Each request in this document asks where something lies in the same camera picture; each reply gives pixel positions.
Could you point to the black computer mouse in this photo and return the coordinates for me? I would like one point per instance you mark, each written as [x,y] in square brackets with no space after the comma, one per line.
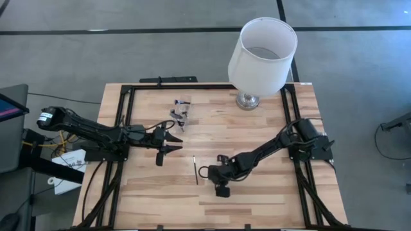
[8,223]

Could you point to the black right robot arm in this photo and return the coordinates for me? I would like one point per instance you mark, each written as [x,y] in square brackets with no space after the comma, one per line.
[257,154]

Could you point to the black bar device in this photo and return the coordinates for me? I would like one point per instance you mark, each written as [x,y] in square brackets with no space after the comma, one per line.
[170,79]

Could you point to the thin dark cosmetic pencil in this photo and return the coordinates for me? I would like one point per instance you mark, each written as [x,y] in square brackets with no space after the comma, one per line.
[195,170]

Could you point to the black stand leg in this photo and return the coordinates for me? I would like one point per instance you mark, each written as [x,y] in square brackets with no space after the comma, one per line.
[398,122]

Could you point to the white paper sheet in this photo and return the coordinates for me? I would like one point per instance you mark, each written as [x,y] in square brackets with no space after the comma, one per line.
[72,160]

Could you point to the black aluminium table frame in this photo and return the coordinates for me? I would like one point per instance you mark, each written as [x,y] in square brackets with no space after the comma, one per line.
[126,102]

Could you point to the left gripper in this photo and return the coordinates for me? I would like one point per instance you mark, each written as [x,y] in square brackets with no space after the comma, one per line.
[146,140]

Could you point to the fluffy grey makeup brush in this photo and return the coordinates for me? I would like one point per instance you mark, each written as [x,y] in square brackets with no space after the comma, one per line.
[175,114]

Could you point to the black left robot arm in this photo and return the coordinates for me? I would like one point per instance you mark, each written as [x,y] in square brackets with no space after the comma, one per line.
[80,125]

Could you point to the laptop screen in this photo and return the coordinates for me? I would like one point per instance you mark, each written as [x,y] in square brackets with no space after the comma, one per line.
[9,109]

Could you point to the silver table lamp white shade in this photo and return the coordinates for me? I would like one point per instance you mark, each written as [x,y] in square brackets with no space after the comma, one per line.
[260,67]

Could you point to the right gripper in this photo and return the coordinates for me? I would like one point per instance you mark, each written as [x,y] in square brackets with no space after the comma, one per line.
[220,174]

